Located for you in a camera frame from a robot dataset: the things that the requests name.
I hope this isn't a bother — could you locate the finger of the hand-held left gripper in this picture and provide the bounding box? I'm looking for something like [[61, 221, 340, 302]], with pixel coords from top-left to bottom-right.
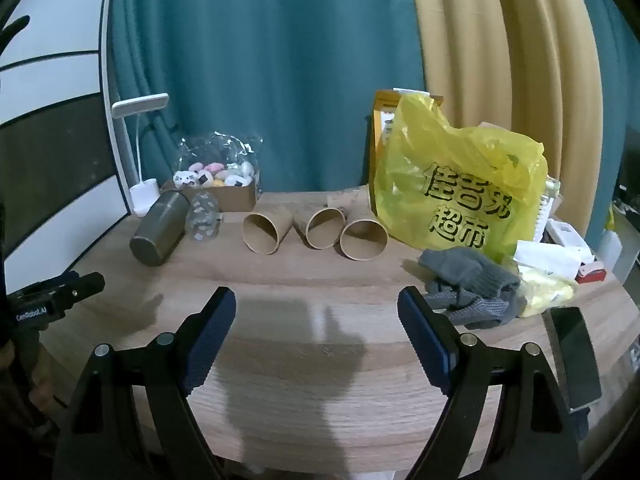
[[60, 271, 106, 311]]

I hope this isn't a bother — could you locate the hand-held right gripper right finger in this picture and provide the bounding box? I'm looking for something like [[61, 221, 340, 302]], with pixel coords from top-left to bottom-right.
[[397, 286, 583, 480]]

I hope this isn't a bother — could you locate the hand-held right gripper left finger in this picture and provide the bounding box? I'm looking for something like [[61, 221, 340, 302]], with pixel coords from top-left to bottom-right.
[[50, 286, 238, 480]]

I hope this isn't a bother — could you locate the grey dotted glove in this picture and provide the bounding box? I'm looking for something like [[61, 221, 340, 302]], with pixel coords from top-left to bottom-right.
[[425, 280, 527, 331]]

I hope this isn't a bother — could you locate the grey knit glove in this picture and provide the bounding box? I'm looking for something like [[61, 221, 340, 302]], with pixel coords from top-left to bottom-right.
[[417, 246, 521, 300]]

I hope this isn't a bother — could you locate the grey-green metal tumbler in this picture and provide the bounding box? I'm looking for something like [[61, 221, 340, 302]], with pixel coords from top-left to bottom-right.
[[129, 190, 191, 267]]

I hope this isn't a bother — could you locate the left cardboard tube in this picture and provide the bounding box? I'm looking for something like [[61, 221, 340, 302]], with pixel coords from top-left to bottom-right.
[[242, 206, 295, 254]]

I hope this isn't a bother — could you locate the cardboard tube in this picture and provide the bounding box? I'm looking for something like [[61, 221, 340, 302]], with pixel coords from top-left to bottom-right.
[[340, 205, 389, 262], [294, 199, 349, 251], [242, 206, 295, 254]]

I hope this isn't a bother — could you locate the right cardboard tube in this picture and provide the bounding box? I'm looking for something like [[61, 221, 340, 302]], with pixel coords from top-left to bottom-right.
[[340, 205, 389, 262]]

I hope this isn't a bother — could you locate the clear patterned bottle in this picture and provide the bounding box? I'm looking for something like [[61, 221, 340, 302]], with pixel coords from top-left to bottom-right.
[[184, 191, 223, 242]]

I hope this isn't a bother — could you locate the yellow cloth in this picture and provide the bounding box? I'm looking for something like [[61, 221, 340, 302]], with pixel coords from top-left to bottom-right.
[[515, 262, 580, 319]]

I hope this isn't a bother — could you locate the brown cardboard box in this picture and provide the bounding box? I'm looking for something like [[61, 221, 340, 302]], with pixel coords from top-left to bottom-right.
[[160, 177, 258, 212]]

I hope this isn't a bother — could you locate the black smartphone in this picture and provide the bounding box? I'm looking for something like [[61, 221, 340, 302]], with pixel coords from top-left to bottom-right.
[[547, 306, 603, 411]]

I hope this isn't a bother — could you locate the middle cardboard tube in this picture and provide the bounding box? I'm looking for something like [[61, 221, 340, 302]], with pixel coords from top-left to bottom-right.
[[294, 199, 349, 251]]

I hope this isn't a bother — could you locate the white brush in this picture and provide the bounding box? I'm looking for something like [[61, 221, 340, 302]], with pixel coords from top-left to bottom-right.
[[531, 192, 553, 244]]

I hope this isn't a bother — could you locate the yellow plastic bag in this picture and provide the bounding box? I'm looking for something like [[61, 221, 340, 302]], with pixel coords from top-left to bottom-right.
[[372, 92, 548, 263]]

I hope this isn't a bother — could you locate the clear bag of small toys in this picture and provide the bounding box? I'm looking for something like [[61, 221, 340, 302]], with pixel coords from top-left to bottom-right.
[[172, 131, 263, 191]]

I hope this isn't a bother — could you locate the red and white box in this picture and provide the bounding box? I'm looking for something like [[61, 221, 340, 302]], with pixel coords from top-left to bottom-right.
[[575, 260, 607, 284]]

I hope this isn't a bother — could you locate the white desk lamp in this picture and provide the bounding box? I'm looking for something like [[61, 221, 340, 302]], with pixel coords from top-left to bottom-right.
[[111, 93, 171, 217]]

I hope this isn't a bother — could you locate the orange paper box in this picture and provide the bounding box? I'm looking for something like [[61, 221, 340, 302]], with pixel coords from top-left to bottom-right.
[[372, 89, 445, 201]]

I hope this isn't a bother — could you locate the teal curtain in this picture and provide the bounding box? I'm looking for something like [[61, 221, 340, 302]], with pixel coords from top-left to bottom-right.
[[102, 0, 427, 211], [582, 0, 640, 246]]

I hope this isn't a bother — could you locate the beige curtain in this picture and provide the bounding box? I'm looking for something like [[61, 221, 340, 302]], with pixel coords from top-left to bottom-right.
[[407, 0, 602, 186]]

